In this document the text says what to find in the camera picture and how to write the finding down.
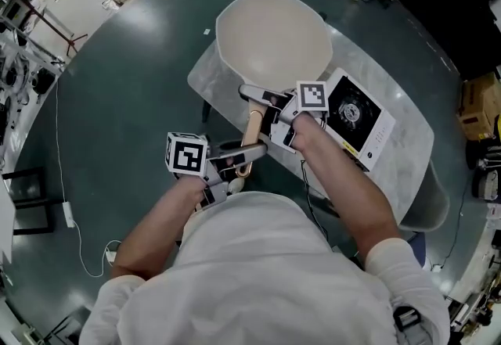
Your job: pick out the round robot vacuum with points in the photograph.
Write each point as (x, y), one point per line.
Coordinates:
(487, 185)

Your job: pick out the white induction cooktop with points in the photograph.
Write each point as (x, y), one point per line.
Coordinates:
(358, 112)

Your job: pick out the grey shell chair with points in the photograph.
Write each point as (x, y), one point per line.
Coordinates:
(428, 202)

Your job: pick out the person's white shirt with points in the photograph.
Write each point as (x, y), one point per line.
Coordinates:
(254, 277)

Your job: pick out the black metal frame stool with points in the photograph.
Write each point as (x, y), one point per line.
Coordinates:
(33, 200)

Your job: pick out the person's white shoe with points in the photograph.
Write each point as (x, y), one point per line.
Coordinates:
(237, 184)

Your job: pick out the white power strip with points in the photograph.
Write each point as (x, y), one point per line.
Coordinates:
(69, 214)

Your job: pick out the person's left forearm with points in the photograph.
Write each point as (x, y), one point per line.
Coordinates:
(156, 226)

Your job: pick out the blue chair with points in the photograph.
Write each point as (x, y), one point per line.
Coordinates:
(418, 247)

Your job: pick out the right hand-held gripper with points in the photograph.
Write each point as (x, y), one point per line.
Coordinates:
(311, 95)

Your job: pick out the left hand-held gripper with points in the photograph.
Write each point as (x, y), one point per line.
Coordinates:
(187, 153)

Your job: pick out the brown cardboard box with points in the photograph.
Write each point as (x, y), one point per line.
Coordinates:
(479, 108)

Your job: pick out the person's right forearm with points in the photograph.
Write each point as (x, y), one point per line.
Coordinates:
(344, 187)

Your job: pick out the red metal stand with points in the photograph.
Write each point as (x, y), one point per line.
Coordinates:
(58, 28)

